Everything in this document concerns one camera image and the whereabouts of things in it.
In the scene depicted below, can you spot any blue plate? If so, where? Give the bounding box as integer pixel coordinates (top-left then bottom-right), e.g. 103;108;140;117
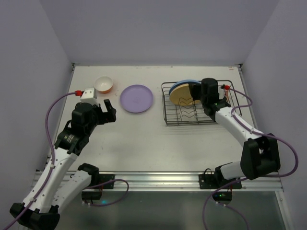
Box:
169;80;201;94

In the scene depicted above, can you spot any tan yellow plate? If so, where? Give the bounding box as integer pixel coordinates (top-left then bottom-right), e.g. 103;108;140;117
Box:
169;83;201;106

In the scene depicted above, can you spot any orange bowl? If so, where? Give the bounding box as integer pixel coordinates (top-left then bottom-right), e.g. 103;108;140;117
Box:
94;76;114;94

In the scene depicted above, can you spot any purple plate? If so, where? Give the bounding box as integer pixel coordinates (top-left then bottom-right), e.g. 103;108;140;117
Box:
119;84;154;114

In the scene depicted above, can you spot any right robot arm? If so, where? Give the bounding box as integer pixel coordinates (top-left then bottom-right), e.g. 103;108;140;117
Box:
189;78;281;187

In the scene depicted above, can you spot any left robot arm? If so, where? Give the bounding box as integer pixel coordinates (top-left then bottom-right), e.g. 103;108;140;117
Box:
10;99;116;230

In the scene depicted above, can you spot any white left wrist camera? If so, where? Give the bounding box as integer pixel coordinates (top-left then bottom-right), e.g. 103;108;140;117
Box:
80;88;98;105

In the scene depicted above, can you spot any dark wire dish rack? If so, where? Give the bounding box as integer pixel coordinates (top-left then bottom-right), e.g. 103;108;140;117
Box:
161;80;240;127

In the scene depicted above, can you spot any black left base bracket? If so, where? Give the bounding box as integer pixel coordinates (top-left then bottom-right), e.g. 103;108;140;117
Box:
84;173;115;190

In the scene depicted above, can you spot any black base bracket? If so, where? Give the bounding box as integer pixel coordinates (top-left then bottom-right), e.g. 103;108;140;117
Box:
199;168;239;189
84;173;115;190

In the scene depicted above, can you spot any black right base bracket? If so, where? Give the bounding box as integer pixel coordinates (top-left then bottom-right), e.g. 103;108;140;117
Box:
199;168;239;189

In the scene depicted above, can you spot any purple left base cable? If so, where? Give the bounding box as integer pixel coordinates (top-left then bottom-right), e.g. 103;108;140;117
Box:
81;181;129;207

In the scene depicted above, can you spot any aluminium mounting rail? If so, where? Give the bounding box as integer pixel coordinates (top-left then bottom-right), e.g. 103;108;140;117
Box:
100;172;283;192

